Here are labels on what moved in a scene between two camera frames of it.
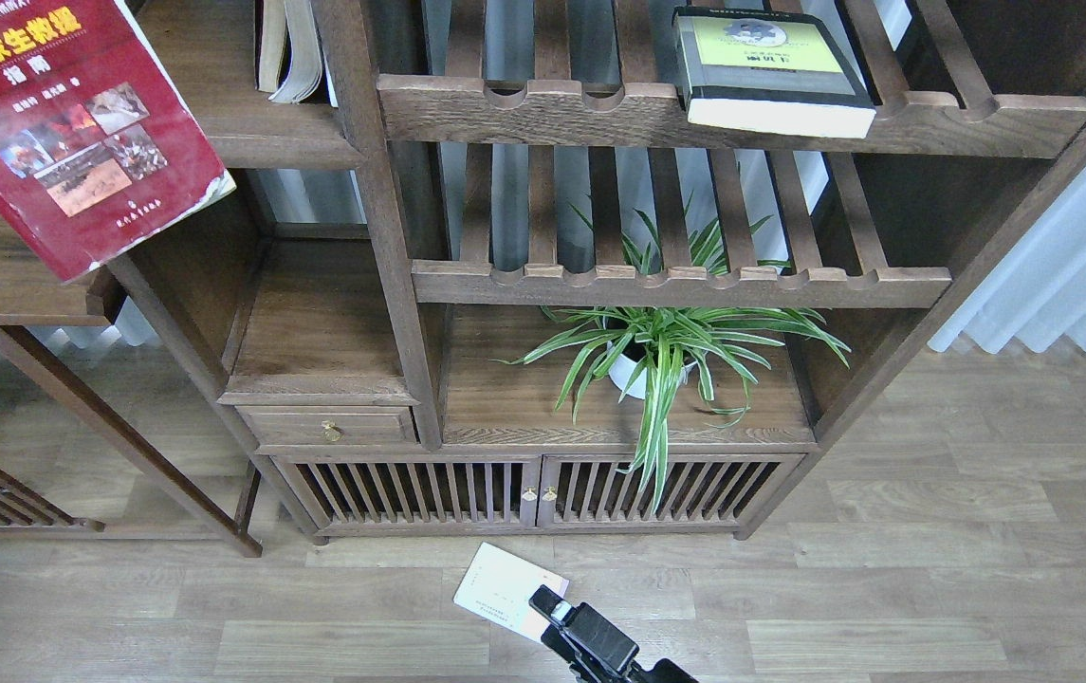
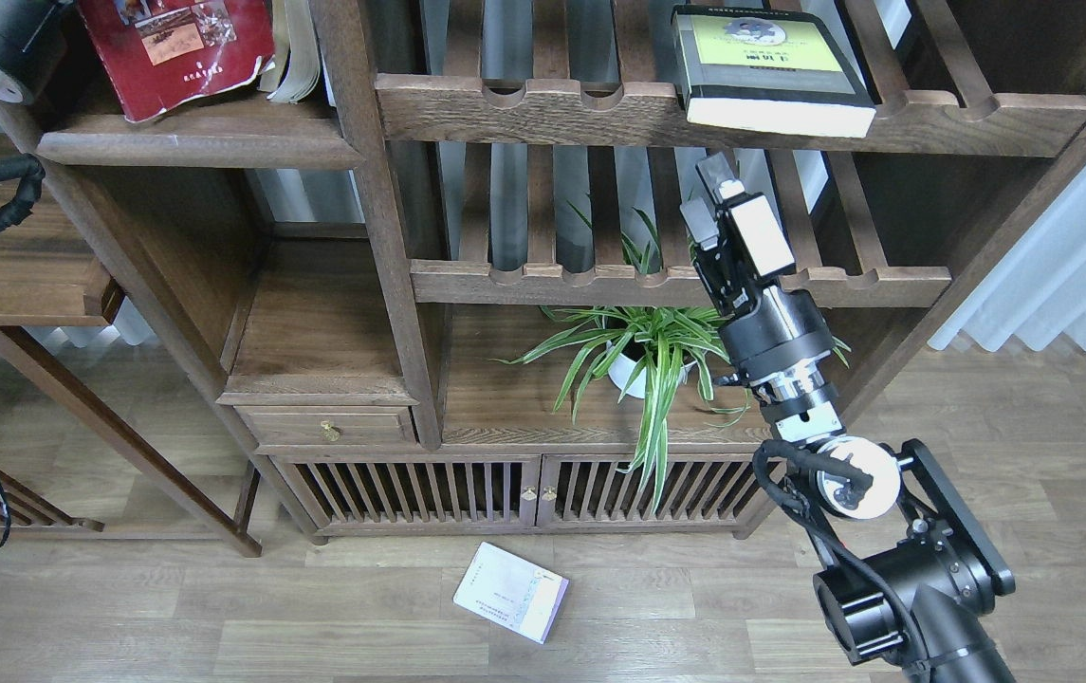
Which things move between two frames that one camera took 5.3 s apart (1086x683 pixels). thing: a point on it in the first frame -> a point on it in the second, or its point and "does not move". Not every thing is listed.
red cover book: (77, 138) -> (156, 53)
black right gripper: (594, 649) -> (772, 328)
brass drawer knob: (332, 432) does not move
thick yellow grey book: (769, 71) does not move
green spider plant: (649, 348) does not move
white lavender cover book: (498, 585) does not move
